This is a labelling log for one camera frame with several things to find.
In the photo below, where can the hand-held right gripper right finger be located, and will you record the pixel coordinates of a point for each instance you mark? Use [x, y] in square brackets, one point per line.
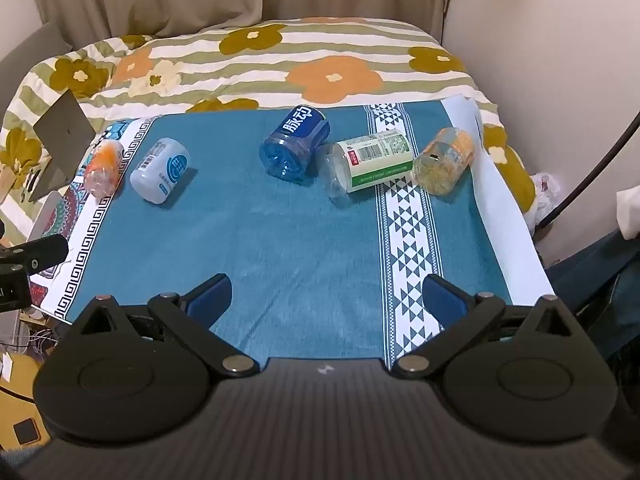
[442, 296]

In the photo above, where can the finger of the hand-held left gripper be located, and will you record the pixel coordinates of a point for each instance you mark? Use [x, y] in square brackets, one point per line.
[37, 254]

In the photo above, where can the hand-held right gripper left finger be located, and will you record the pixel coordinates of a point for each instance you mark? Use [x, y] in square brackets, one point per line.
[212, 294]

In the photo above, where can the colourful bordered patterned cloth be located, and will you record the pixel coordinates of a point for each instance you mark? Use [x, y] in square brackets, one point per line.
[65, 215]

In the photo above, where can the teal patterned tablecloth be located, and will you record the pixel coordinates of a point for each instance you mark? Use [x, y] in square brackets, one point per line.
[280, 240]

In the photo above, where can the yellow brown box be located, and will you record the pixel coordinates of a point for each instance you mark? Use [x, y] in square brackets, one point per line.
[15, 390]

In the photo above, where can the white sheet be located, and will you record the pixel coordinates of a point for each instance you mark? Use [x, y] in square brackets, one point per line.
[505, 210]

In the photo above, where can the orange labelled bottle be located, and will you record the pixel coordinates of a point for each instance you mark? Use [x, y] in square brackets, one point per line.
[102, 167]

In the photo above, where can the grey laptop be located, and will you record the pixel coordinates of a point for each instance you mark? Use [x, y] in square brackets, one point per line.
[62, 130]

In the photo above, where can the white blue labelled bottle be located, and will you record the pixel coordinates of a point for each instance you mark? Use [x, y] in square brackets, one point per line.
[162, 170]

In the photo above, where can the white plastic bag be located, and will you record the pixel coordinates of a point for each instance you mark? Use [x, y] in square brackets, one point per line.
[545, 191]

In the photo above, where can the green white labelled bottle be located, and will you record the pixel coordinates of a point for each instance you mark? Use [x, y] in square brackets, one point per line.
[375, 160]

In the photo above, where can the person's leg in jeans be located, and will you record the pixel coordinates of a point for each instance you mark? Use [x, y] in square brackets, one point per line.
[605, 280]

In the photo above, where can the black curved pole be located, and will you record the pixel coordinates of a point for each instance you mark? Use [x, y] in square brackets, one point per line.
[590, 175]

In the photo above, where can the grey headboard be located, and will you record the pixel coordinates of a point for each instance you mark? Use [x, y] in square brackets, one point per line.
[25, 55]

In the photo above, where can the white cloth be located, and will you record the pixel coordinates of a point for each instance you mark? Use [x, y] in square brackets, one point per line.
[629, 212]

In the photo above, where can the floral striped blanket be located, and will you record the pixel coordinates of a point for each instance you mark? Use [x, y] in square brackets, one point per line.
[250, 60]

